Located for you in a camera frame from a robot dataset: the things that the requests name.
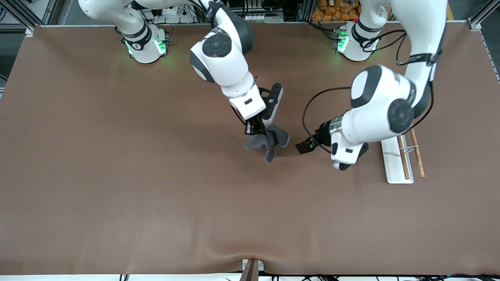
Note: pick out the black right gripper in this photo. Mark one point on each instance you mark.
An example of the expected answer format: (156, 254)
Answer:
(254, 125)

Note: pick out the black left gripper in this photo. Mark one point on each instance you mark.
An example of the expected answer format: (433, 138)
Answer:
(322, 132)

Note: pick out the grey microfibre towel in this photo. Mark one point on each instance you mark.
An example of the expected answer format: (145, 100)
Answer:
(273, 142)

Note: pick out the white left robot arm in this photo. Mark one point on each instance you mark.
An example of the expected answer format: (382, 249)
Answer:
(379, 105)

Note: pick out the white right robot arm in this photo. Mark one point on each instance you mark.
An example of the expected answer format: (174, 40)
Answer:
(222, 62)

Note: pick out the white rack with wooden rods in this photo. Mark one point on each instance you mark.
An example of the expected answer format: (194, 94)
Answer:
(394, 171)

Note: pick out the brown table mat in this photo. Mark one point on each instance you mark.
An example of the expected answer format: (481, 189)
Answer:
(156, 175)

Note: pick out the black and silver electronics unit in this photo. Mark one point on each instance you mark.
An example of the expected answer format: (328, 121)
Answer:
(254, 17)

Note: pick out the pile of orange snack packs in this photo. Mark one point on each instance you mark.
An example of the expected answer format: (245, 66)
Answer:
(332, 13)

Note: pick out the brown narrow bar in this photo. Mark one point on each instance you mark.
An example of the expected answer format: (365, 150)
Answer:
(250, 273)

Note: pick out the white power strip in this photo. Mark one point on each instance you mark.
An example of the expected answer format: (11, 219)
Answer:
(172, 11)

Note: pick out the white table corner block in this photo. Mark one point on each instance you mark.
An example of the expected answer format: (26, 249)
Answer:
(29, 32)

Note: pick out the grey metal bracket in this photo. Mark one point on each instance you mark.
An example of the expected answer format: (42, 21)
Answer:
(261, 266)

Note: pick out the aluminium frame profile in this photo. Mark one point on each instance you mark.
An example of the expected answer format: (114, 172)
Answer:
(482, 17)
(21, 13)

